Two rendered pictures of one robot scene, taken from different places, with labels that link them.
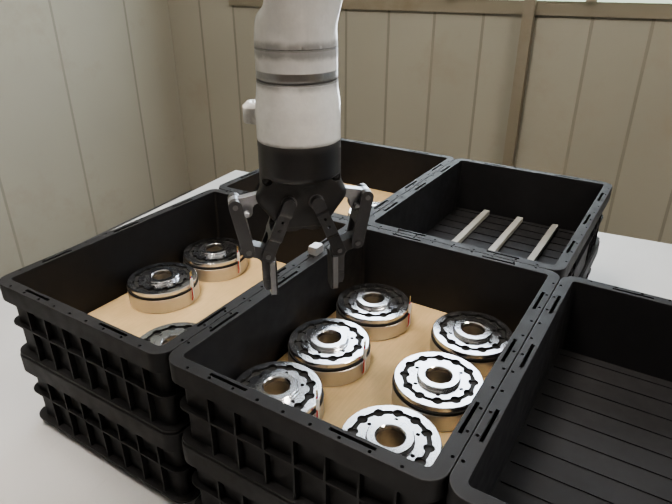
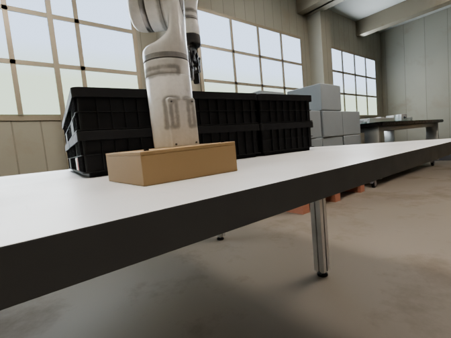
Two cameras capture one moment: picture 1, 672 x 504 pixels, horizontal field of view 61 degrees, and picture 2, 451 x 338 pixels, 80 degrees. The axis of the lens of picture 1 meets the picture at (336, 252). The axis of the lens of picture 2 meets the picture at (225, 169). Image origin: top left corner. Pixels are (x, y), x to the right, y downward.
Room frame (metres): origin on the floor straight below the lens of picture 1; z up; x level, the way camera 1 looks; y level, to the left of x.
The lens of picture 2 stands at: (0.01, 0.89, 0.75)
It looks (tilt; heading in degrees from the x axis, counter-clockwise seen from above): 5 degrees down; 295
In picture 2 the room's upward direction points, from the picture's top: 5 degrees counter-clockwise
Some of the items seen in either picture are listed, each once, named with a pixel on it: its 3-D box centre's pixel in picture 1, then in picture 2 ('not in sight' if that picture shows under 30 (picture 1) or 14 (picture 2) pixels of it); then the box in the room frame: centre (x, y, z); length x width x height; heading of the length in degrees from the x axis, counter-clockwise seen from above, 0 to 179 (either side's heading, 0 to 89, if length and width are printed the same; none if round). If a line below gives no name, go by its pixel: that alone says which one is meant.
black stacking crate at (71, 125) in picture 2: (199, 288); (120, 121); (0.71, 0.20, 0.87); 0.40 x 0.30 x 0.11; 148
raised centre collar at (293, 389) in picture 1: (276, 387); not in sight; (0.50, 0.07, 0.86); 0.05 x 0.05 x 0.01
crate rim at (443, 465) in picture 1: (386, 319); (197, 106); (0.55, -0.06, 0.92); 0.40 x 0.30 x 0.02; 148
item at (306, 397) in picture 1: (276, 390); not in sight; (0.50, 0.07, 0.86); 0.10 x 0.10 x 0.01
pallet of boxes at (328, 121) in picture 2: not in sight; (300, 145); (0.59, -2.62, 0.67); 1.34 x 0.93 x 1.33; 64
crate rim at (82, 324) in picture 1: (195, 256); (118, 105); (0.71, 0.20, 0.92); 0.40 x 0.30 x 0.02; 148
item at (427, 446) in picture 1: (390, 441); not in sight; (0.42, -0.05, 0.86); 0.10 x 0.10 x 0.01
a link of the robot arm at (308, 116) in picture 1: (294, 98); (183, 29); (0.52, 0.04, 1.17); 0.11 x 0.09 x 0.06; 12
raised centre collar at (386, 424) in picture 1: (390, 437); not in sight; (0.42, -0.05, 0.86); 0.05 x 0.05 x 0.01
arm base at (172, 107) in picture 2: not in sight; (171, 106); (0.35, 0.41, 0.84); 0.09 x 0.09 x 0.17; 62
